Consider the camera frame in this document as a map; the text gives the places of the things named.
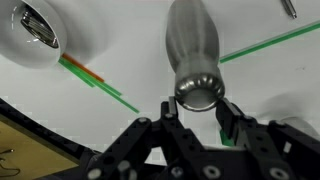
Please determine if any metal bottle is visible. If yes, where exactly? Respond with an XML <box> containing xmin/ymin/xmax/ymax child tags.
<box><xmin>165</xmin><ymin>0</ymin><xmax>225</xmax><ymax>112</ymax></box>

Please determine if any orange straw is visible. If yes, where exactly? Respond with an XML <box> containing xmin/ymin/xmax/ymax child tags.
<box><xmin>62</xmin><ymin>53</ymin><xmax>105</xmax><ymax>83</ymax></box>

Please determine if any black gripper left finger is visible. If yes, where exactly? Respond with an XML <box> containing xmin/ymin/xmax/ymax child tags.
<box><xmin>87</xmin><ymin>99</ymin><xmax>209</xmax><ymax>180</ymax></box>

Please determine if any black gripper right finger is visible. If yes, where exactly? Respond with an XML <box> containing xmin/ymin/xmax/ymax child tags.
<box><xmin>216</xmin><ymin>98</ymin><xmax>320</xmax><ymax>180</ymax></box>

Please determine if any metal spoon in bowl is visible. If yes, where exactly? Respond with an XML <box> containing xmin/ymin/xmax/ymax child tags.
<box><xmin>21</xmin><ymin>10</ymin><xmax>59</xmax><ymax>49</ymax></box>

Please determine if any wooden side table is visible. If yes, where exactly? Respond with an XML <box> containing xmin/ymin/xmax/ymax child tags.
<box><xmin>0</xmin><ymin>115</ymin><xmax>79</xmax><ymax>180</ymax></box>

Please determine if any white bowl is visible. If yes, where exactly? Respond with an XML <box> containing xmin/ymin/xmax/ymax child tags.
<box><xmin>0</xmin><ymin>0</ymin><xmax>101</xmax><ymax>70</ymax></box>

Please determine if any green straw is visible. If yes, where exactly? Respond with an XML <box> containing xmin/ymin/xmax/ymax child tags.
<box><xmin>219</xmin><ymin>21</ymin><xmax>320</xmax><ymax>63</ymax></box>

